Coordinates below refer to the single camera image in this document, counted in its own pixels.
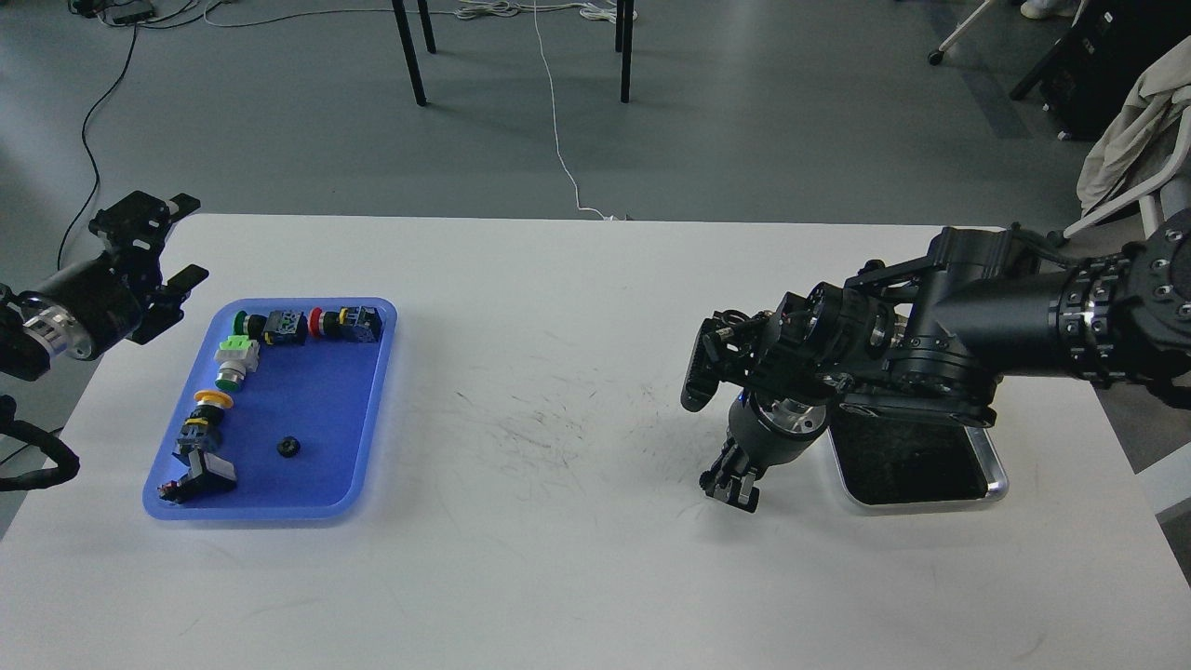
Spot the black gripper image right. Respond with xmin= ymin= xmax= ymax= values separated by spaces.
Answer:
xmin=699 ymin=392 xmax=829 ymax=514

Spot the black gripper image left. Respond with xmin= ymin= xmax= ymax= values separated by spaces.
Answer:
xmin=20 ymin=190 xmax=208 ymax=362

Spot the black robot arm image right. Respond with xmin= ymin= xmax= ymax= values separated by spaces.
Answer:
xmin=681 ymin=209 xmax=1187 ymax=513

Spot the silver metal tray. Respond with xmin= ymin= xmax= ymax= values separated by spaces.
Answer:
xmin=828 ymin=414 xmax=1010 ymax=515

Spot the blue plastic tray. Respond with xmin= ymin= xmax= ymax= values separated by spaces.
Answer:
xmin=141 ymin=298 xmax=398 ymax=522

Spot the white green push button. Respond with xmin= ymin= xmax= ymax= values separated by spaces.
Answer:
xmin=214 ymin=336 xmax=260 ymax=392

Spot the red emergency stop button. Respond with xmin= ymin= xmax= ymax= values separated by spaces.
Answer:
xmin=307 ymin=305 xmax=384 ymax=343

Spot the black power strip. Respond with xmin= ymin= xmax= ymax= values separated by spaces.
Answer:
xmin=98 ymin=1 xmax=157 ymax=27

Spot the black table leg left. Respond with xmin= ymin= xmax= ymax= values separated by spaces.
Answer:
xmin=391 ymin=0 xmax=437 ymax=107

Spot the black table leg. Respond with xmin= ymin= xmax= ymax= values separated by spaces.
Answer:
xmin=391 ymin=0 xmax=437 ymax=107
xmin=615 ymin=0 xmax=636 ymax=104

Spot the black table leg right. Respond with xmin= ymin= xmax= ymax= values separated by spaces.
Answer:
xmin=615 ymin=0 xmax=636 ymax=104

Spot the black cabinet at right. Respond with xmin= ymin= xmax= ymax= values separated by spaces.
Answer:
xmin=1010 ymin=1 xmax=1190 ymax=140

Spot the white sneaker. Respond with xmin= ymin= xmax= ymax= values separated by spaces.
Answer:
xmin=1018 ymin=0 xmax=1083 ymax=20

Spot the beige cloth on chair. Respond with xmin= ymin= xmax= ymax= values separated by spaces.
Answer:
xmin=1075 ymin=37 xmax=1190 ymax=215

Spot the green push button switch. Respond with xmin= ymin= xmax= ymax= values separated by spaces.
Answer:
xmin=233 ymin=309 xmax=308 ymax=346

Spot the yellow push button switch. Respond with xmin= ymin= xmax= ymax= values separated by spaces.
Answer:
xmin=173 ymin=389 xmax=233 ymax=463

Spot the black white switch module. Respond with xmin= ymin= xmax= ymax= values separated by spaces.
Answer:
xmin=157 ymin=449 xmax=238 ymax=505

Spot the black floor cable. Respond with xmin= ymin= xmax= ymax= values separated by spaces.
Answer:
xmin=56 ymin=0 xmax=224 ymax=271

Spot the white floor cable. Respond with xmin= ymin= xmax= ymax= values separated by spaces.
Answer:
xmin=205 ymin=0 xmax=643 ymax=223

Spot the white chair frame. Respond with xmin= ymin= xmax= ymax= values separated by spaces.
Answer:
xmin=1045 ymin=149 xmax=1187 ymax=248

